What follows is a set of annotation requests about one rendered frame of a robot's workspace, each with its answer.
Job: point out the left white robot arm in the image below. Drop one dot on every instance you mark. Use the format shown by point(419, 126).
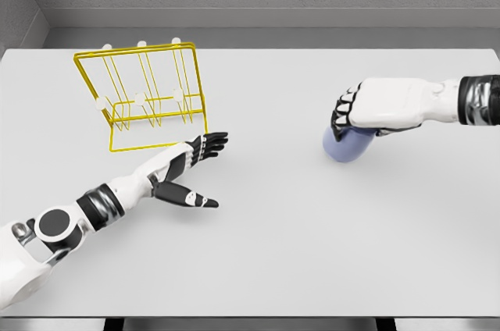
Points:
point(78, 221)

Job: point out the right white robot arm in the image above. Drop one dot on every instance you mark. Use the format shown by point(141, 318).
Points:
point(468, 100)

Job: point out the pale blue cup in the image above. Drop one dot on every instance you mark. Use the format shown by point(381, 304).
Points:
point(349, 147)

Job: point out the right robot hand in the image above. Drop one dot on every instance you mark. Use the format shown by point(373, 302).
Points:
point(384, 104)

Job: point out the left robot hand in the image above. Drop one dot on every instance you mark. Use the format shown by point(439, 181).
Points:
point(172, 165)

